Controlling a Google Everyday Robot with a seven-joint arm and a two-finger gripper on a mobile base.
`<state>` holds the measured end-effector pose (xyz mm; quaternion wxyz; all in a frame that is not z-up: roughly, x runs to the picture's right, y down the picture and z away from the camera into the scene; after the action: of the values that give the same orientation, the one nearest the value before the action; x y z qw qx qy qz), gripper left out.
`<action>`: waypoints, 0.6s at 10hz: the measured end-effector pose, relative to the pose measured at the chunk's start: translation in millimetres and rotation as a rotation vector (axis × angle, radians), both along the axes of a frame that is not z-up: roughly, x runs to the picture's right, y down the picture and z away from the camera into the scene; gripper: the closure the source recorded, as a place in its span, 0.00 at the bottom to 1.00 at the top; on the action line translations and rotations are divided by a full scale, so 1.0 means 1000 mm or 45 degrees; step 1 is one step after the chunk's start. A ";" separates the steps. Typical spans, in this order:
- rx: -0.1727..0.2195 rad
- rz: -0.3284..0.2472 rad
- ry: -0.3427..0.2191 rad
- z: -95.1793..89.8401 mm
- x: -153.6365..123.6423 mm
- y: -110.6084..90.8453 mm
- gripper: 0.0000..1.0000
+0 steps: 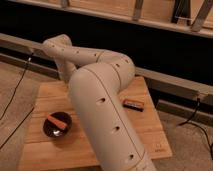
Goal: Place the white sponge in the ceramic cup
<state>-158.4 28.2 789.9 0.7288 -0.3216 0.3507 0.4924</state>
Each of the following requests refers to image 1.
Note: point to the black orange rectangular block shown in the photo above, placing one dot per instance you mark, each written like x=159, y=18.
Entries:
x=133, y=104

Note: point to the dark brown bowl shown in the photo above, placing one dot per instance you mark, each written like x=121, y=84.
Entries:
x=52, y=130

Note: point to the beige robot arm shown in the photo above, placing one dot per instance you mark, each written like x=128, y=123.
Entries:
x=94, y=78

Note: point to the orange stick in bowl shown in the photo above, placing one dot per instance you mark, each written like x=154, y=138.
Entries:
x=57, y=122

